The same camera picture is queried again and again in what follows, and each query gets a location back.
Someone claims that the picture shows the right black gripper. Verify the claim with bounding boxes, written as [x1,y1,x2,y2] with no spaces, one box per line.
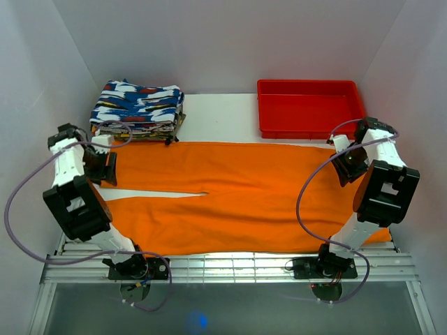
[329,143,368,188]

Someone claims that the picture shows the orange trousers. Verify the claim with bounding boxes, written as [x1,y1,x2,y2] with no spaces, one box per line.
[100,140,391,258]

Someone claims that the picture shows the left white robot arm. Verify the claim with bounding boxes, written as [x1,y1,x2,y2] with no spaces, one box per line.
[43,124,148,279]

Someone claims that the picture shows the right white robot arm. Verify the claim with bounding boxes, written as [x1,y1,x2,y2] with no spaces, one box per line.
[315,117,420,277]

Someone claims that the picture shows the stack of folded clothes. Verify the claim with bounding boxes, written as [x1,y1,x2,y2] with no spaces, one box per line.
[90,112,186,146]

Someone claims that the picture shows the blue patterned folded trousers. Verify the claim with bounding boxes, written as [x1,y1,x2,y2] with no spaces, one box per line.
[90,80,184,125]

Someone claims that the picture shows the red plastic tray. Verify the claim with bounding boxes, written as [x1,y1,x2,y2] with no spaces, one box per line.
[257,79,366,140]

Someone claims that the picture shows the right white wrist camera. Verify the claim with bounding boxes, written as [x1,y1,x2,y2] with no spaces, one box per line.
[326,135,350,153]

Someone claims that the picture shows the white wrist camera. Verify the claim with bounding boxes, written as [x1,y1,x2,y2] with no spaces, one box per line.
[326,135,350,153]
[91,135,114,154]

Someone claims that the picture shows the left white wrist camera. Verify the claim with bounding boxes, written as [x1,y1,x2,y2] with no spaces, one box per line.
[91,135,114,154]

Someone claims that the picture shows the aluminium frame rails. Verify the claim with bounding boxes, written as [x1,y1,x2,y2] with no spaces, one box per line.
[29,237,436,334]

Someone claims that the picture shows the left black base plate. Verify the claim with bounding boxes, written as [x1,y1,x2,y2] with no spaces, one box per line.
[107,258,169,281]

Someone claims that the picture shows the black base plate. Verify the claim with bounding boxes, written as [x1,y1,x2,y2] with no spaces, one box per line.
[107,258,169,281]
[291,256,358,279]

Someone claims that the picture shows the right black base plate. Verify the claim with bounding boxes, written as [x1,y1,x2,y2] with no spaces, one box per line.
[291,256,358,279]

